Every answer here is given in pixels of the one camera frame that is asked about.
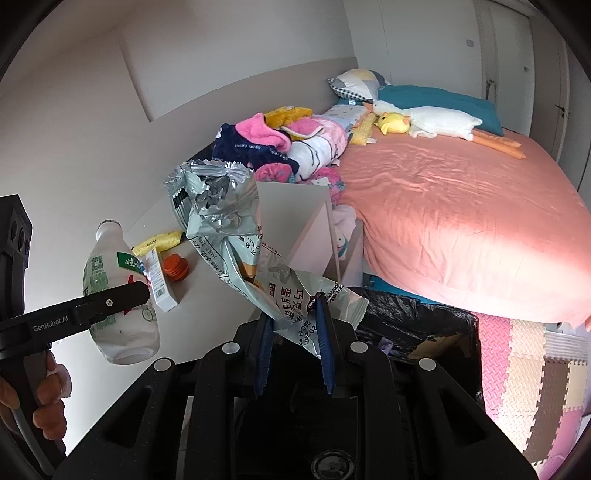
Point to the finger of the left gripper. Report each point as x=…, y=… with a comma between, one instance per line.
x=66, y=319

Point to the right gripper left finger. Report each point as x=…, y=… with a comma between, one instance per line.
x=177, y=420

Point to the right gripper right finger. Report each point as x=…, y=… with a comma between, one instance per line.
x=412, y=420

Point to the white milk bottle green label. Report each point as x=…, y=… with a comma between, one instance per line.
x=128, y=331

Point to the long white barcode box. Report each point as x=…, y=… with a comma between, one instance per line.
x=163, y=295

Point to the orange plastic cap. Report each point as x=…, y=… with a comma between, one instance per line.
x=176, y=267

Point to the silver snack bag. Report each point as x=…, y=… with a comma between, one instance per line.
x=217, y=205

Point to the black trash bag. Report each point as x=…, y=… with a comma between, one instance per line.
x=407, y=329

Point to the white bedroom door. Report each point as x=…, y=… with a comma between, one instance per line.
x=510, y=65

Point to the person left hand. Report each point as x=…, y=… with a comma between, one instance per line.
x=49, y=416

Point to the foam floor mat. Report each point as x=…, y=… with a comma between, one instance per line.
x=536, y=381

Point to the yellow snack packet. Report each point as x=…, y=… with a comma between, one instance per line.
x=160, y=242

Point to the pink bed sheet mattress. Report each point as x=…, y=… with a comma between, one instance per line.
x=471, y=227

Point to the navy blue patterned blanket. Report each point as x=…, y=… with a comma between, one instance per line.
x=229, y=146

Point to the pink fleece garment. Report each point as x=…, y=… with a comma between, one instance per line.
x=256, y=131

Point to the white goose plush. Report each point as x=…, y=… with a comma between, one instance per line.
x=430, y=122

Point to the yellow duck plush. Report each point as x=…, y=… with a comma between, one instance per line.
x=393, y=123

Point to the teal pillow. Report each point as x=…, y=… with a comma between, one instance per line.
x=410, y=96

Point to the checkered patchwork pillow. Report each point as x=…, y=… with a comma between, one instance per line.
x=360, y=85

